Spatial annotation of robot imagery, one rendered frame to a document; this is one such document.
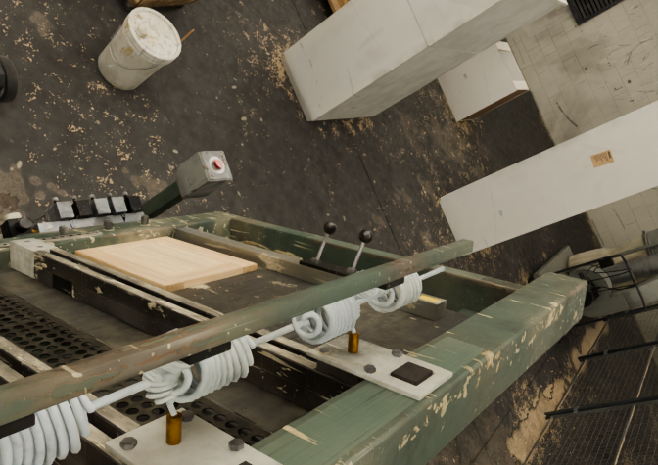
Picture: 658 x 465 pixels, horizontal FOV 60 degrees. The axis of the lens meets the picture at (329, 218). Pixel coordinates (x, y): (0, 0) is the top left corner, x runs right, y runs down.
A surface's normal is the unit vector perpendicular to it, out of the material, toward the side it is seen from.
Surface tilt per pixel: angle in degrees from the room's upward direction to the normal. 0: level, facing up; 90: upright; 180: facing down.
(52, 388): 31
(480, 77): 90
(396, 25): 90
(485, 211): 90
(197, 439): 59
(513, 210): 90
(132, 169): 0
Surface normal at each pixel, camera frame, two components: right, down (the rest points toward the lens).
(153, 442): 0.07, -0.98
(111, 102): 0.72, -0.35
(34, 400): 0.79, 0.18
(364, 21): -0.58, 0.18
